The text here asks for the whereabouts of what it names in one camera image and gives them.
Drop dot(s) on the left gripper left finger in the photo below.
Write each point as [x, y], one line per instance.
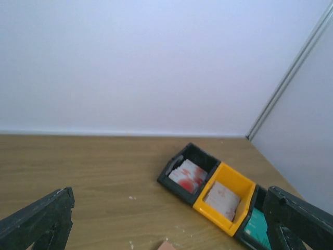
[44, 224]

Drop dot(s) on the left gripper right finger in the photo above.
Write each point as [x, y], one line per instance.
[293, 223]

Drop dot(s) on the pink card holder wallet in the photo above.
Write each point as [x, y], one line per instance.
[166, 246]

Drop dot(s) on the teal card stack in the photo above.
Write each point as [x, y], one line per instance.
[256, 229]

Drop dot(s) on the black bin teal cards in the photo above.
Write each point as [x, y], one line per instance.
[256, 202]

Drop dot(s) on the white pink card stack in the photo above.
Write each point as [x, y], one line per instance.
[223, 200]

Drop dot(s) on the red white card stack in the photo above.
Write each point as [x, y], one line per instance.
[189, 176]

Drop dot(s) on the black bin red cards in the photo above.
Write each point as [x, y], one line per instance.
[199, 157]

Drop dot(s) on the yellow bin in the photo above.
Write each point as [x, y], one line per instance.
[238, 184]

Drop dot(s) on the aluminium corner frame post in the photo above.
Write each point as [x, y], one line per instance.
[315, 35]

